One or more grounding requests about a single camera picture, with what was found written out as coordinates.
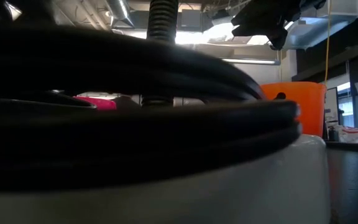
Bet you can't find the black lamp power cable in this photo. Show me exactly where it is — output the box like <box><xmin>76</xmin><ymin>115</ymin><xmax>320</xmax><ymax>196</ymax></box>
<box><xmin>0</xmin><ymin>21</ymin><xmax>303</xmax><ymax>192</ymax></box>

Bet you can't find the fluorescent tube light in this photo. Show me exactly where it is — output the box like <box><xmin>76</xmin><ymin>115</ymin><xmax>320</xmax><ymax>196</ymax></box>
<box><xmin>222</xmin><ymin>58</ymin><xmax>282</xmax><ymax>65</ymax></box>

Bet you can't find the yellow hanging cable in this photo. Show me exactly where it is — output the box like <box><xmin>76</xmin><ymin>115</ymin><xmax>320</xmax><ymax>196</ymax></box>
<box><xmin>324</xmin><ymin>0</ymin><xmax>332</xmax><ymax>85</ymax></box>

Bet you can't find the grey ceiling box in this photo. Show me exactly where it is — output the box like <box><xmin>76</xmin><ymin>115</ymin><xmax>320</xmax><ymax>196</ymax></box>
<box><xmin>180</xmin><ymin>8</ymin><xmax>205</xmax><ymax>32</ymax></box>

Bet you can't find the framed white board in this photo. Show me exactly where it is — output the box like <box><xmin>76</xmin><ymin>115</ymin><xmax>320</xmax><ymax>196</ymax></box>
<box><xmin>324</xmin><ymin>86</ymin><xmax>340</xmax><ymax>125</ymax></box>

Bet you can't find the round silver air duct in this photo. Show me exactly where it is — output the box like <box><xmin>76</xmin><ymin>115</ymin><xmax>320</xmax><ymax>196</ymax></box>
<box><xmin>106</xmin><ymin>0</ymin><xmax>135</xmax><ymax>27</ymax></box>

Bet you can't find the silver rectangular ventilation duct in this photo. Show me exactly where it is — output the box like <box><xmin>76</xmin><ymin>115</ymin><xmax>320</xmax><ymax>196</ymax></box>
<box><xmin>231</xmin><ymin>0</ymin><xmax>358</xmax><ymax>50</ymax></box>

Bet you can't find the white red-striped bag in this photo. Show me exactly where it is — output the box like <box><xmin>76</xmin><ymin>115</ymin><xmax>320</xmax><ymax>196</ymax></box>
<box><xmin>334</xmin><ymin>124</ymin><xmax>358</xmax><ymax>144</ymax></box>

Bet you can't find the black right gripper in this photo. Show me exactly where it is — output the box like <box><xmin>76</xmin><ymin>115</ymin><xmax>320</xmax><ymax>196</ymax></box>
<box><xmin>230</xmin><ymin>0</ymin><xmax>326</xmax><ymax>51</ymax></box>

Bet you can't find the orange pumpkin bucket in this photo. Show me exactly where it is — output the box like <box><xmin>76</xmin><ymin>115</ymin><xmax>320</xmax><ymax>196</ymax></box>
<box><xmin>259</xmin><ymin>82</ymin><xmax>328</xmax><ymax>138</ymax></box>

